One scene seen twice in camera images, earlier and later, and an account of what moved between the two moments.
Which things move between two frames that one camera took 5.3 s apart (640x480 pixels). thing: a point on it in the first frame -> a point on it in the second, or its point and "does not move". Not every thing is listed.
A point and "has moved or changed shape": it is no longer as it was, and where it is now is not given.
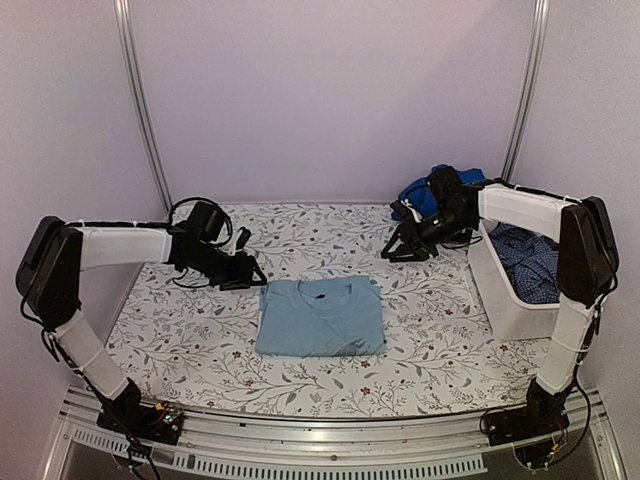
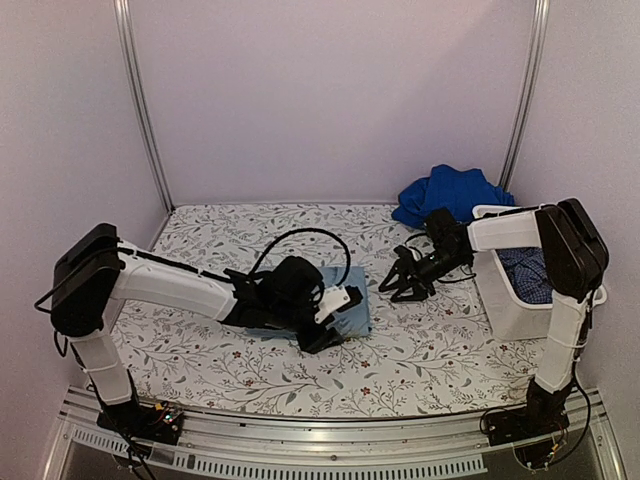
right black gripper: [405, 248] -> [404, 268]
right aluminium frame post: [542, 9] does not move
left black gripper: [242, 276] -> [320, 341]
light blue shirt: [320, 317] has moved or changed shape
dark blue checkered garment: [531, 263] does not move
